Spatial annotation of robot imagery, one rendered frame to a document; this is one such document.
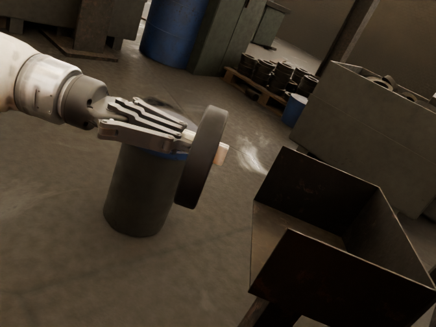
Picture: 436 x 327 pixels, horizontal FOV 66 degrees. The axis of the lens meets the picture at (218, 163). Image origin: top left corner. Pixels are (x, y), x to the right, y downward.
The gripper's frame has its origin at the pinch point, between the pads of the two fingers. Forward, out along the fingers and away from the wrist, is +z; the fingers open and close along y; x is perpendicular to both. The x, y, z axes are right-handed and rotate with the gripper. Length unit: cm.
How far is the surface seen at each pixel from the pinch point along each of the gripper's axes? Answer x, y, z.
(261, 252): -12.9, 1.9, 14.5
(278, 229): -13.9, -7.5, 17.9
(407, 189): -52, -158, 124
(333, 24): 15, -1047, 188
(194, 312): -73, -32, 14
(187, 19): -20, -296, -68
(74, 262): -71, -33, -29
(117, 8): -30, -267, -125
